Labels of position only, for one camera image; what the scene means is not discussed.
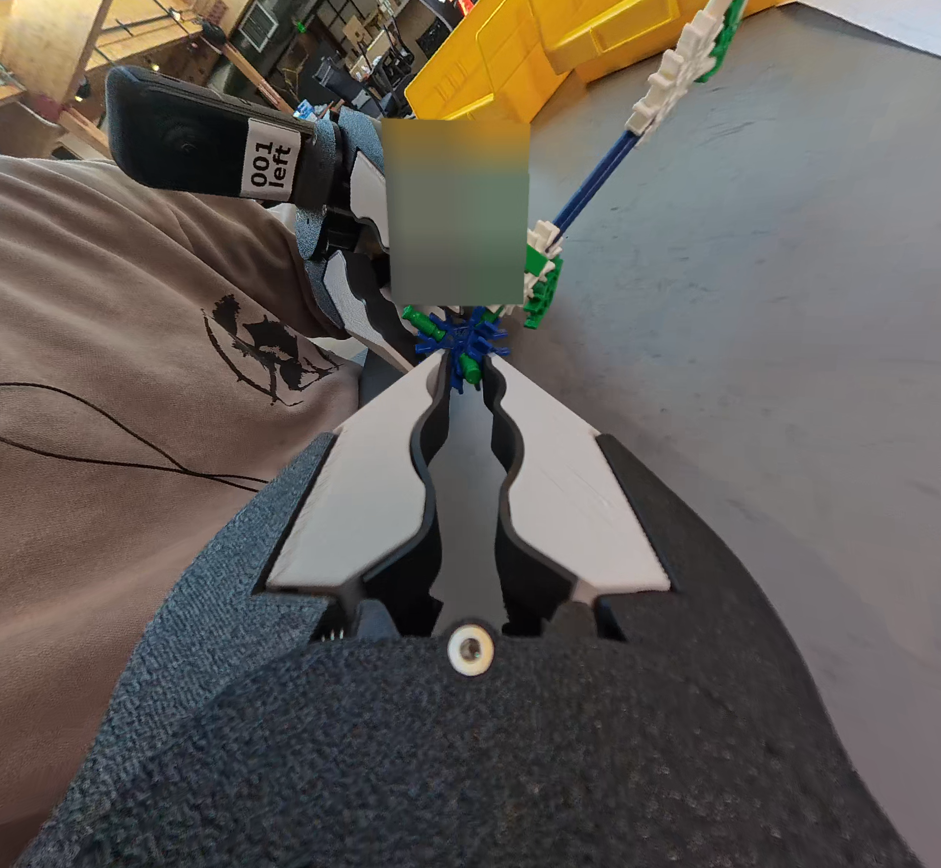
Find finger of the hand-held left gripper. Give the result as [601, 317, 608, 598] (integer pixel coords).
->
[309, 248, 424, 372]
[346, 160, 388, 293]

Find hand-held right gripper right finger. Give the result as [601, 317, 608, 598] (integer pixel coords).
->
[483, 359, 673, 634]

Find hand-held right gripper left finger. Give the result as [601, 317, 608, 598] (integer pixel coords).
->
[265, 357, 452, 634]

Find yellow plastic bin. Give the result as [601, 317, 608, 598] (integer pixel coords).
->
[508, 0, 846, 120]
[405, 0, 574, 124]

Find colourful rod connector toy model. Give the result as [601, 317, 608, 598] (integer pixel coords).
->
[400, 0, 832, 396]

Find person's beige printed hoodie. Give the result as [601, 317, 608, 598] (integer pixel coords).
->
[0, 156, 369, 868]

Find black earphones with cable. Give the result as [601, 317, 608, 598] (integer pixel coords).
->
[0, 381, 273, 494]

